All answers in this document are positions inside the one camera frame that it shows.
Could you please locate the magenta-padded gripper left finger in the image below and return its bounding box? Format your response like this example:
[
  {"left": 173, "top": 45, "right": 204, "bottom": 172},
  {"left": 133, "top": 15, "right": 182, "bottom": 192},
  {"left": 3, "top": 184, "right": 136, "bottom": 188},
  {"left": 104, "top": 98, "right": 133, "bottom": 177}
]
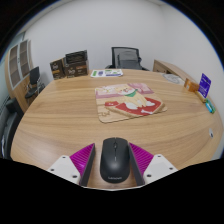
[{"left": 46, "top": 142, "right": 97, "bottom": 187}]

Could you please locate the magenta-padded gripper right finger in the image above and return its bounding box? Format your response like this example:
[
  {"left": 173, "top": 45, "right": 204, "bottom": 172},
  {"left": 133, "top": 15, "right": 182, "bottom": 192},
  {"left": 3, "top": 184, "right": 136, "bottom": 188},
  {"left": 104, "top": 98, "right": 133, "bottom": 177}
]
[{"left": 128, "top": 142, "right": 179, "bottom": 187}]

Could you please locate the black computer mouse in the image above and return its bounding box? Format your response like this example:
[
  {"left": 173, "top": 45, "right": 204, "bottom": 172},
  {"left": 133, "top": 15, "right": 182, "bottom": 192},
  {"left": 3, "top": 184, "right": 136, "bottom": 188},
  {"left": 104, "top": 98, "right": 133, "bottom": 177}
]
[{"left": 99, "top": 137, "right": 131, "bottom": 184}]

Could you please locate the cartoon print mouse pad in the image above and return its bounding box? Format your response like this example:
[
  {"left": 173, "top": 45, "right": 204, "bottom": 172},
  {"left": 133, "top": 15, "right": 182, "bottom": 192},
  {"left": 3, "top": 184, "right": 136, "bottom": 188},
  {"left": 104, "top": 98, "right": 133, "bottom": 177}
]
[{"left": 94, "top": 82, "right": 168, "bottom": 124}]

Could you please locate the black sofa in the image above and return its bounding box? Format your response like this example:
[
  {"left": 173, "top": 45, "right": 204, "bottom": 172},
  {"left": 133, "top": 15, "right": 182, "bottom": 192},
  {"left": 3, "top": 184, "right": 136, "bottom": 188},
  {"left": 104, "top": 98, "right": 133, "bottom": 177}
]
[{"left": 0, "top": 97, "right": 25, "bottom": 160}]

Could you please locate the green teal small box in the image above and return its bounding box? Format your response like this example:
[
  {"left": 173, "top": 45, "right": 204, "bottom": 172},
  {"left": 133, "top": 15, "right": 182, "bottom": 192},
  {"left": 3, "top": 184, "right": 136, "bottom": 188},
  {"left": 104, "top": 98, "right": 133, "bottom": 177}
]
[{"left": 204, "top": 99, "right": 217, "bottom": 115}]

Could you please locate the small orange box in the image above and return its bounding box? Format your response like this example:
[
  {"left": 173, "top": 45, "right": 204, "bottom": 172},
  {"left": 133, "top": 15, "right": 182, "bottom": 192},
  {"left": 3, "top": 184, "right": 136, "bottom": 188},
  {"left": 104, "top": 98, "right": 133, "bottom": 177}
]
[{"left": 183, "top": 78, "right": 201, "bottom": 93}]

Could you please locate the large brown cardboard box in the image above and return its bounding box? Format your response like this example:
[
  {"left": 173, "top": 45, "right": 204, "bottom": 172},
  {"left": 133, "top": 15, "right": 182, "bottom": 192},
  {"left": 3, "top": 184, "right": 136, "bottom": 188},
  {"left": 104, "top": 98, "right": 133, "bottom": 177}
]
[{"left": 63, "top": 61, "right": 89, "bottom": 79}]

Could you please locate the white green purple printed sheet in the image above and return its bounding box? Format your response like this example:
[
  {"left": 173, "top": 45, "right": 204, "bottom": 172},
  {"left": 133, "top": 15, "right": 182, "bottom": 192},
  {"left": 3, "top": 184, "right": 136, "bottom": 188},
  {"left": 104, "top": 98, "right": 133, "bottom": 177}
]
[{"left": 90, "top": 68, "right": 124, "bottom": 78}]

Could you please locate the wooden side desk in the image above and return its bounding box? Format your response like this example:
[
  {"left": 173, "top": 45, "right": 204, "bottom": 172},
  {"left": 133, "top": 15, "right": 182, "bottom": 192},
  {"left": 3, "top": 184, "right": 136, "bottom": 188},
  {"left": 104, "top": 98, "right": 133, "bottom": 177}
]
[{"left": 152, "top": 59, "right": 201, "bottom": 84}]

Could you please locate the black visitor chair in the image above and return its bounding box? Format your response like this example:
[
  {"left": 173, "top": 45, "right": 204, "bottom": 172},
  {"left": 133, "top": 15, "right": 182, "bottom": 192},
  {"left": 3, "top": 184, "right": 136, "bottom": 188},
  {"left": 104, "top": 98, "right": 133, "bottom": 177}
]
[{"left": 24, "top": 66, "right": 46, "bottom": 100}]

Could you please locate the purple standing card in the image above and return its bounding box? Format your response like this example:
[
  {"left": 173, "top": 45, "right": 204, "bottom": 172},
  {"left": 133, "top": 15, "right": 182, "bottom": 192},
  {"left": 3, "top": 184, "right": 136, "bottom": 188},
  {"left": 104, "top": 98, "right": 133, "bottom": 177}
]
[{"left": 197, "top": 73, "right": 212, "bottom": 99}]

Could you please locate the black mesh office chair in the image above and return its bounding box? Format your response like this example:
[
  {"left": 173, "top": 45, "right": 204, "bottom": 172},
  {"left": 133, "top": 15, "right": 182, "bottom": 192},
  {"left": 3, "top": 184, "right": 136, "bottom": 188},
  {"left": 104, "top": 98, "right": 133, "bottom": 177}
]
[{"left": 105, "top": 46, "right": 150, "bottom": 71}]

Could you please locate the open black box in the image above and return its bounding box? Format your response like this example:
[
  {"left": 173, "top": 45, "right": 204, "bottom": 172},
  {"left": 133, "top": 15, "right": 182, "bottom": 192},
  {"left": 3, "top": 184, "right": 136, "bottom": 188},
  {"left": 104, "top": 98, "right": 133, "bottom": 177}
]
[{"left": 64, "top": 49, "right": 89, "bottom": 65}]

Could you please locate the wooden shelf unit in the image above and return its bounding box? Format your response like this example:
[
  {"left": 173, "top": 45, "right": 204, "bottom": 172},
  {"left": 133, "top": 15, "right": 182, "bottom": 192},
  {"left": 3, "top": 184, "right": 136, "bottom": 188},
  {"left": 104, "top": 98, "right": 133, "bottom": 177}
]
[{"left": 4, "top": 39, "right": 34, "bottom": 113}]

